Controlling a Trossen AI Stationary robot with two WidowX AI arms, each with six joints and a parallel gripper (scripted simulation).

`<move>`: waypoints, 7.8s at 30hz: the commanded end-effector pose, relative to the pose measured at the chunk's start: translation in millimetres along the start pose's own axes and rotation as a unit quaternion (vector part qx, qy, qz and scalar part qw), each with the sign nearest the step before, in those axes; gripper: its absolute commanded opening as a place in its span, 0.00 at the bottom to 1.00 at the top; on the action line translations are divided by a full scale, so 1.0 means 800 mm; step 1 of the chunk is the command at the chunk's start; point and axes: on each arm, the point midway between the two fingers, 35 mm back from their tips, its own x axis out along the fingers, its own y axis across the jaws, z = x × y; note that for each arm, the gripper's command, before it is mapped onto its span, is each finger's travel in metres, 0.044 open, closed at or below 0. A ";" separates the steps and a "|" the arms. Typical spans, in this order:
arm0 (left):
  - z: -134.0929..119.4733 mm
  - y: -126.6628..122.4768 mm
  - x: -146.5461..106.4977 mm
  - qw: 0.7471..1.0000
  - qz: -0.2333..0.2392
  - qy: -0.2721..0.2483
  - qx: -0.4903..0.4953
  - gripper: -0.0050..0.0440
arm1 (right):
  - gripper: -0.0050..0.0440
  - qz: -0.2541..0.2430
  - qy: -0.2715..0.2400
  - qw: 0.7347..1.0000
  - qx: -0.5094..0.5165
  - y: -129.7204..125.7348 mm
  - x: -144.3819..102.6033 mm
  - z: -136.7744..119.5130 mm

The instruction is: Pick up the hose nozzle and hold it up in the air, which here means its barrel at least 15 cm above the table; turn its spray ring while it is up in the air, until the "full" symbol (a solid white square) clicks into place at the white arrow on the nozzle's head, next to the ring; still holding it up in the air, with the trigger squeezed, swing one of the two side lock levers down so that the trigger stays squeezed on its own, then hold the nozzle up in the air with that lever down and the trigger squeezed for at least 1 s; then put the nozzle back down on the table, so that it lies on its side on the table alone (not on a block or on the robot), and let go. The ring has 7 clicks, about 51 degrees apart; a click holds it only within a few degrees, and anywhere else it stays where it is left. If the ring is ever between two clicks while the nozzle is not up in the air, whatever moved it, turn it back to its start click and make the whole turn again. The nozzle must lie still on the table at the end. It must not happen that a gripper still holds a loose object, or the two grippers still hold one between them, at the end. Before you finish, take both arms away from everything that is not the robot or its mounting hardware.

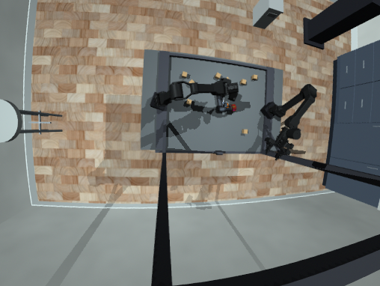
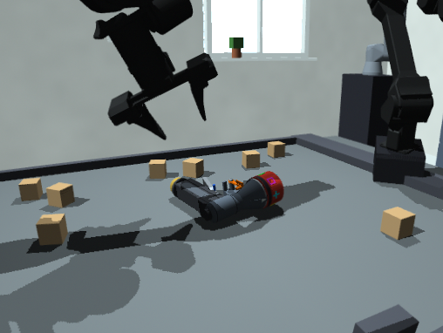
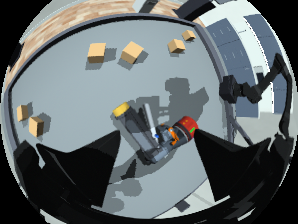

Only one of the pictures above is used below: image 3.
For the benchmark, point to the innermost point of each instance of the tan cube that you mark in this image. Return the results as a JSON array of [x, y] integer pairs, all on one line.
[[36, 126], [95, 54], [176, 46], [22, 113], [130, 52], [188, 35]]

